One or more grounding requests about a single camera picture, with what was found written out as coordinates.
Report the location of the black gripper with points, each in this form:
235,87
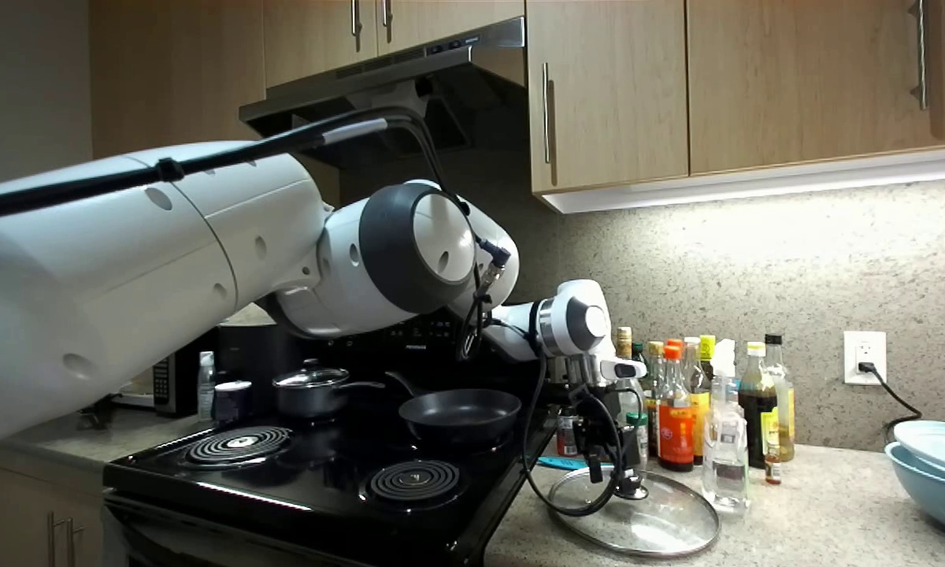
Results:
599,438

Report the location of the glass lid with black knob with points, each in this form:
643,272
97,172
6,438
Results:
654,519

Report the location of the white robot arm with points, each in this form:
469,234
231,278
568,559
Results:
112,267

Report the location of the black frying pan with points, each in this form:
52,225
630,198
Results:
459,417

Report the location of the grey pot with glass lid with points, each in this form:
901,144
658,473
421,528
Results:
317,393

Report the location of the black electric stove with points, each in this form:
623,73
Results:
254,488

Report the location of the blue spatula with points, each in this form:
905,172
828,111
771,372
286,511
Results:
568,463

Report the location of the orange sauce bottle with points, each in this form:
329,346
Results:
676,410

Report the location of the clear spray bottle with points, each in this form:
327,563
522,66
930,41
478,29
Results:
726,438

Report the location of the dark soy sauce bottle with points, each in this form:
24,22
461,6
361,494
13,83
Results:
756,398

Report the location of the yellow label oil bottle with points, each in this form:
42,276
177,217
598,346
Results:
778,415

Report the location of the light blue stacked bowls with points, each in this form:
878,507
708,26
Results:
919,459

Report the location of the upper wooden cabinets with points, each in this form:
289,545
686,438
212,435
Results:
613,89

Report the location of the wooden cabinets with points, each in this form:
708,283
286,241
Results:
52,514
613,89

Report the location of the range hood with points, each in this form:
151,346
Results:
467,87

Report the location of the lower wooden cabinets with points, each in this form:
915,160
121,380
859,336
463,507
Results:
52,514

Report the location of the white wall outlet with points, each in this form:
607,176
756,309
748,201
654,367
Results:
864,356

